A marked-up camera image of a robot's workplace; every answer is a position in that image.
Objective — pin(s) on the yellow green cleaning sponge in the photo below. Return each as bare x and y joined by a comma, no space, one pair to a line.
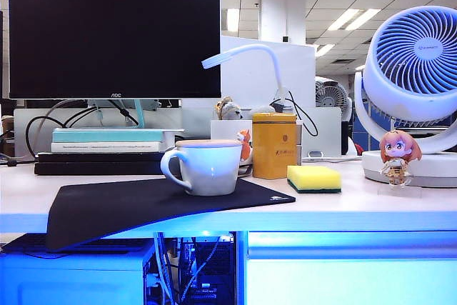
314,175

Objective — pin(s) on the grey mini drawer organizer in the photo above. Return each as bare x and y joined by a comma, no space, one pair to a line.
300,140

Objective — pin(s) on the open black computer chassis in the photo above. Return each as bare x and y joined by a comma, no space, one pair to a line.
218,269

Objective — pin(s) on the small orange fox figurine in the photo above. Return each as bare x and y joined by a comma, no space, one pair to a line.
245,139

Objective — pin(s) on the beige plush animal toy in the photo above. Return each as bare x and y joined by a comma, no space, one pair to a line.
232,110

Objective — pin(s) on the grey soft toy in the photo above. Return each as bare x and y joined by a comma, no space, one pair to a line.
262,109

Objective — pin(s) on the white ceramic mug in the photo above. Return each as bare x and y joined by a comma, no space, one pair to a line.
210,173

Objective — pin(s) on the yellow tea tin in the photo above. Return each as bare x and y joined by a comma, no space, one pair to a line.
273,148

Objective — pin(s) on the white office partition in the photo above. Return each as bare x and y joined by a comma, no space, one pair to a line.
250,80

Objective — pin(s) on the stack of books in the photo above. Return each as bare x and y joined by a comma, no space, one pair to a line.
171,119

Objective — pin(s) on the light teal monitor stand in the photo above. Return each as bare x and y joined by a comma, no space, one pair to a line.
139,115

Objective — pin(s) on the white flexible desk lamp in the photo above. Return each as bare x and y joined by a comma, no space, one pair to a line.
271,51

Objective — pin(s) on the silver flat panel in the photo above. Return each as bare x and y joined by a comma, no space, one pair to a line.
325,133

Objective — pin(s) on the white background fan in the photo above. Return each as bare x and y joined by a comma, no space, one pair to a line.
330,94

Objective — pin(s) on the teal book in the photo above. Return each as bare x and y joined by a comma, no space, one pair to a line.
107,136

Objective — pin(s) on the white book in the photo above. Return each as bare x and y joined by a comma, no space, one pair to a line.
107,146

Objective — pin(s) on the black Corsair mouse pad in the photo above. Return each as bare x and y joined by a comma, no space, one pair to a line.
125,205

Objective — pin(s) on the black flat case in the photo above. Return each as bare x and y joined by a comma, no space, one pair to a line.
89,169
100,157

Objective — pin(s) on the black AOC computer monitor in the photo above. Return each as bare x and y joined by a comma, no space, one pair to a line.
114,33

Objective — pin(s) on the orange-haired anime girl figurine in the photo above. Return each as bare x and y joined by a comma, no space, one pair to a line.
398,148

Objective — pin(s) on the white desk fan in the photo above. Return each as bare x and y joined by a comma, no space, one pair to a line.
392,80

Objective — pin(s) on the white computer case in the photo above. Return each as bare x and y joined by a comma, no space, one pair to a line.
71,280

